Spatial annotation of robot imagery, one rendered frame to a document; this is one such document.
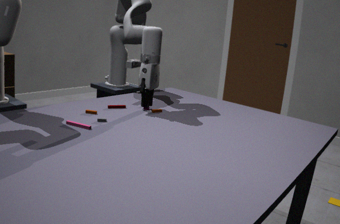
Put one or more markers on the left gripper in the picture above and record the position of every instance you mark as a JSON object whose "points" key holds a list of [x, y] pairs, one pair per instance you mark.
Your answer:
{"points": [[149, 78]]}

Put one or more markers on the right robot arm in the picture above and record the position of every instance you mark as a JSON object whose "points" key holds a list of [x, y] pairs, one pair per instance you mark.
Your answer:
{"points": [[9, 16]]}

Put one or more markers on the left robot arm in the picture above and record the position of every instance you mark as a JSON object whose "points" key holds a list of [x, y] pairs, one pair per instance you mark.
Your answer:
{"points": [[130, 12]]}

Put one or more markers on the pink rod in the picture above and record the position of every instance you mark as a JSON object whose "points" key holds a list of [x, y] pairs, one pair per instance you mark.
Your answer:
{"points": [[78, 124]]}

